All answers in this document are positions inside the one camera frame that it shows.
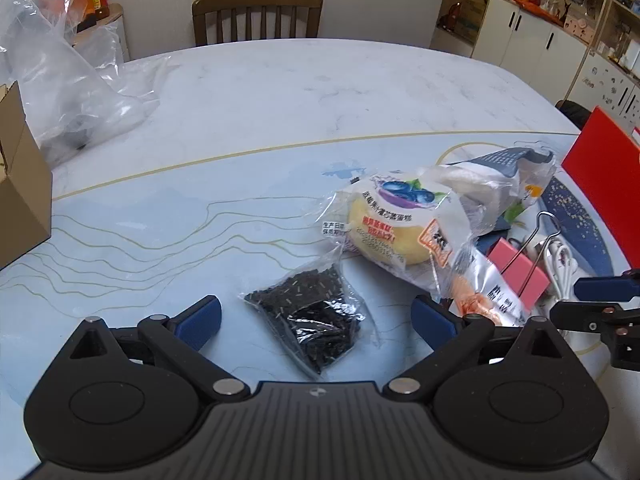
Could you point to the bag of black pieces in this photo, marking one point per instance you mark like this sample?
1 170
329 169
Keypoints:
310 315

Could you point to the brown wooden chair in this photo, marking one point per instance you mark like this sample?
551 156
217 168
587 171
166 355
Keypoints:
257 2

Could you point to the marble desktop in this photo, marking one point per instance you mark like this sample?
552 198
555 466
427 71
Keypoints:
260 110

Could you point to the red cardboard box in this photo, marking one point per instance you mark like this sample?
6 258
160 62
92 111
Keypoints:
605 155

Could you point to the silver chicken snack pouch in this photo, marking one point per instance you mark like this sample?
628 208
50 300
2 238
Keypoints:
492 300

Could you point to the yellow cake packet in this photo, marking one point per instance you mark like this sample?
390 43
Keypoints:
390 225

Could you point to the pink binder clip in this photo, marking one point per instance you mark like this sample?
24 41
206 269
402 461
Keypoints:
520 272

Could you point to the clear bun packet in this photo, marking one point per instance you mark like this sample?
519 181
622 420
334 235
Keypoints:
495 175

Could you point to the brown cardboard box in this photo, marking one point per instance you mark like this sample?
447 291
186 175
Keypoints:
20 195

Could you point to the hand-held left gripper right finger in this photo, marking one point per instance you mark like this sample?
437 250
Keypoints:
434 321

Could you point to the small white drawer cabinet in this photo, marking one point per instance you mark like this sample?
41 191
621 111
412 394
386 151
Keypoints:
107 35

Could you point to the tall white cabinet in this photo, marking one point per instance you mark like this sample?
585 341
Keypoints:
530 35

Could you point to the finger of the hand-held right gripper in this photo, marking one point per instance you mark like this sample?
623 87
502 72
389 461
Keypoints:
580 316
600 288

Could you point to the orange cloth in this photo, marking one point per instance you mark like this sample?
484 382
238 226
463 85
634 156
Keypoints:
540 10

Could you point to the clear plastic bag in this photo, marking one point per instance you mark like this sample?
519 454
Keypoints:
65 70

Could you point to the red sauce jar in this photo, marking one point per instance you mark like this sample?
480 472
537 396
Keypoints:
100 2

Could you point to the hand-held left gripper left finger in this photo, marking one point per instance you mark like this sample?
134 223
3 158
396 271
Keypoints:
200 320

